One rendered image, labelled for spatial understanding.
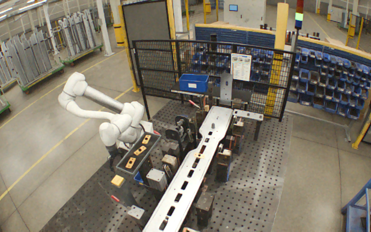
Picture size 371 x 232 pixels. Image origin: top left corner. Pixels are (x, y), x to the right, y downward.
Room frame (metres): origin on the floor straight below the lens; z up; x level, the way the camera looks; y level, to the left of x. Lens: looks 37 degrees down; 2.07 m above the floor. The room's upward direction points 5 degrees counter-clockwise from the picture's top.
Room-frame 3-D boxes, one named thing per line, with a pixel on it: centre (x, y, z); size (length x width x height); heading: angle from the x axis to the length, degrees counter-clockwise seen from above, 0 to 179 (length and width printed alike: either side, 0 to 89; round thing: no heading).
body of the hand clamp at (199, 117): (1.42, -0.14, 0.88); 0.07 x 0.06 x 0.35; 64
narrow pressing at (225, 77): (1.58, -0.41, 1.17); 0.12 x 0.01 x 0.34; 64
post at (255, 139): (1.32, -0.69, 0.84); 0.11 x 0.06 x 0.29; 64
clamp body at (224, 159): (0.91, -0.26, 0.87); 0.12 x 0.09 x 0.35; 64
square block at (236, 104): (1.54, -0.52, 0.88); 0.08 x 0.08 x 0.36; 64
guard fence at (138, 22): (3.62, 0.58, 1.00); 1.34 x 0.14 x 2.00; 58
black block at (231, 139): (1.10, -0.35, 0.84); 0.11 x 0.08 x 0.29; 64
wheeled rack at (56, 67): (5.81, 5.34, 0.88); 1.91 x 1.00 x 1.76; 145
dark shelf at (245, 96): (1.83, -0.30, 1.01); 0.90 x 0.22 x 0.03; 64
